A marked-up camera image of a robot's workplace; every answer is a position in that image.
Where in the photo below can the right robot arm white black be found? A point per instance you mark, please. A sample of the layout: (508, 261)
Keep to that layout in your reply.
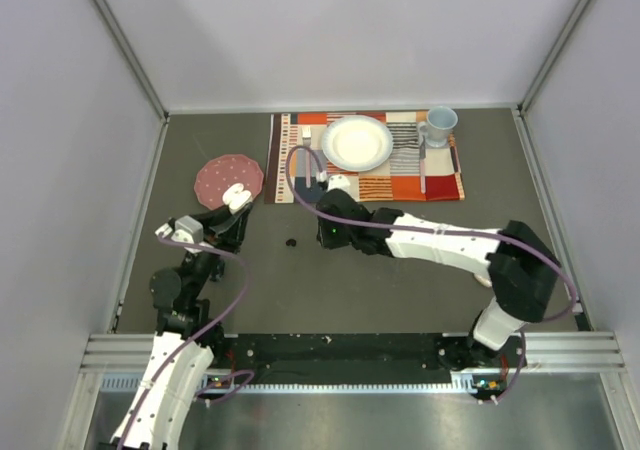
(517, 265)

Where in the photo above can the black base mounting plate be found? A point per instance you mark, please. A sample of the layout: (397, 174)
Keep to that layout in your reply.
(344, 359)

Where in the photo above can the light blue mug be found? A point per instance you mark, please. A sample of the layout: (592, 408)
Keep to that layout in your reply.
(435, 130)

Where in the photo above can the colourful patchwork placemat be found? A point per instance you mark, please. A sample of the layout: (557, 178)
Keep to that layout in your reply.
(396, 180)

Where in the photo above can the pink beige earbud charging case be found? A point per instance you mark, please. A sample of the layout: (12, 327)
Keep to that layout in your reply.
(483, 281)

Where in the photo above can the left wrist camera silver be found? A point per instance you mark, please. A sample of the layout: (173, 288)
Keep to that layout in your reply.
(188, 230)

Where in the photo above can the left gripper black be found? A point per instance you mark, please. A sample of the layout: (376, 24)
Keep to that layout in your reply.
(224, 228)

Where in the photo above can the pink dotted plate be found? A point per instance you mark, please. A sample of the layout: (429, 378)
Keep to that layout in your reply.
(221, 173)

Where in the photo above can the white earbud charging case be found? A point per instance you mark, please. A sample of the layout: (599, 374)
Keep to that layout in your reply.
(236, 197)

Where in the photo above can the white plate blue rim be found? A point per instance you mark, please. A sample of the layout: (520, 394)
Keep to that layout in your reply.
(357, 143)

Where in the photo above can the knife with pink handle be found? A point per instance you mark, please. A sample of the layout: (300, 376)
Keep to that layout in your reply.
(422, 156)

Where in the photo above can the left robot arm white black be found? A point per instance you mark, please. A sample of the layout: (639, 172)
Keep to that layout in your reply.
(185, 336)

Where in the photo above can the fork with pink handle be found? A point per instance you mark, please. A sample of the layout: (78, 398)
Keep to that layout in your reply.
(307, 140)

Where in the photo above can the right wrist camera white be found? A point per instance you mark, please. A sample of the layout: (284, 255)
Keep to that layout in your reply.
(332, 182)

